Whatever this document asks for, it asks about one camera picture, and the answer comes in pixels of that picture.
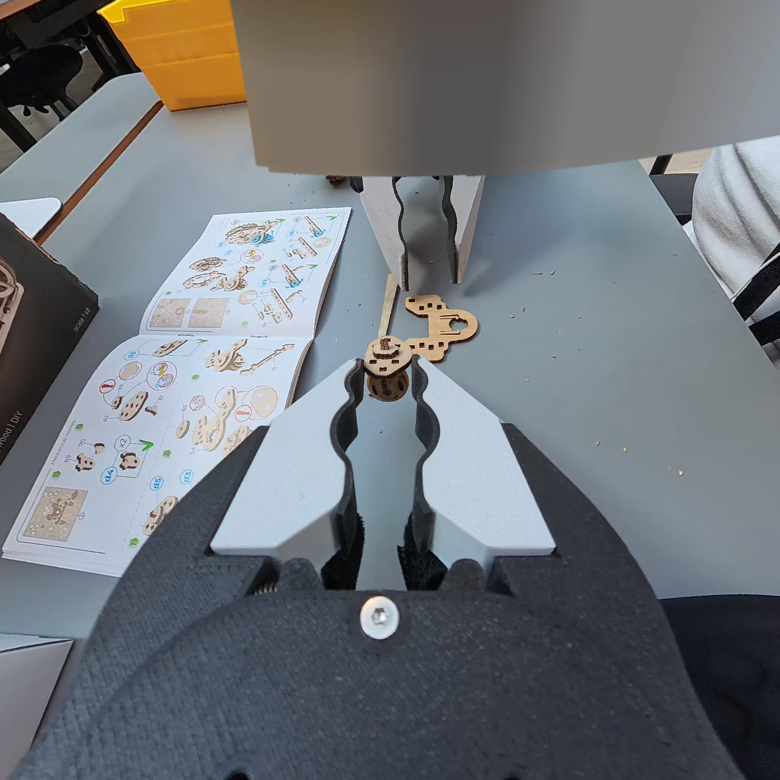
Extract open instruction booklet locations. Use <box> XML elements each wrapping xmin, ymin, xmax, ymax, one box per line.
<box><xmin>2</xmin><ymin>207</ymin><xmax>353</xmax><ymax>576</ymax></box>

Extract white panel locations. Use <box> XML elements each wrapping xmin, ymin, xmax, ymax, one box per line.
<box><xmin>0</xmin><ymin>198</ymin><xmax>62</xmax><ymax>245</ymax></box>

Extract black office chair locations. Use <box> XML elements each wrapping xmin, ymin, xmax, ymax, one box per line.
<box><xmin>0</xmin><ymin>45</ymin><xmax>83</xmax><ymax>119</ymax></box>

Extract wooden drum-shaped model assembly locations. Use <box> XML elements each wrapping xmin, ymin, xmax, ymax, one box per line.
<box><xmin>364</xmin><ymin>335</ymin><xmax>410</xmax><ymax>403</ymax></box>

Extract yellow plastic crate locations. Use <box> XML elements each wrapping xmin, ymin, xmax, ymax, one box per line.
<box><xmin>97</xmin><ymin>0</ymin><xmax>247</xmax><ymax>112</ymax></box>

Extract white striped garment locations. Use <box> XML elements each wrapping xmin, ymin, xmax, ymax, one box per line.
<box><xmin>693</xmin><ymin>141</ymin><xmax>780</xmax><ymax>368</ymax></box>

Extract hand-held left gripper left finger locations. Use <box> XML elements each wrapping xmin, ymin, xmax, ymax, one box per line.
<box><xmin>210</xmin><ymin>358</ymin><xmax>366</xmax><ymax>559</ymax></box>

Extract grey box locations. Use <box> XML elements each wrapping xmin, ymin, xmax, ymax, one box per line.
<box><xmin>0</xmin><ymin>634</ymin><xmax>75</xmax><ymax>780</ymax></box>

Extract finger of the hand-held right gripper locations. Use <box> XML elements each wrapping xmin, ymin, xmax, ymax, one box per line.
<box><xmin>442</xmin><ymin>175</ymin><xmax>487</xmax><ymax>285</ymax></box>
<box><xmin>358</xmin><ymin>175</ymin><xmax>410</xmax><ymax>293</ymax></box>

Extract thin wooden stick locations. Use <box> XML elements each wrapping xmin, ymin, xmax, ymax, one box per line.
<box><xmin>377</xmin><ymin>273</ymin><xmax>398</xmax><ymax>342</ymax></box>

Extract wooden model part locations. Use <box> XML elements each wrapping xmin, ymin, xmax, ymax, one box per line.
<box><xmin>404</xmin><ymin>294</ymin><xmax>478</xmax><ymax>364</ymax></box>

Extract dark cloth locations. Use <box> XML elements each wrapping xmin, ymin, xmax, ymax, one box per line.
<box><xmin>661</xmin><ymin>597</ymin><xmax>780</xmax><ymax>780</ymax></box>

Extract black model kit box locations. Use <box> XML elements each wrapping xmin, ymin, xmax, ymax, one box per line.
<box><xmin>0</xmin><ymin>212</ymin><xmax>100</xmax><ymax>467</ymax></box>

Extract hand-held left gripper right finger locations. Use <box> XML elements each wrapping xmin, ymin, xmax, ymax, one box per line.
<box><xmin>409</xmin><ymin>357</ymin><xmax>558</xmax><ymax>566</ymax></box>

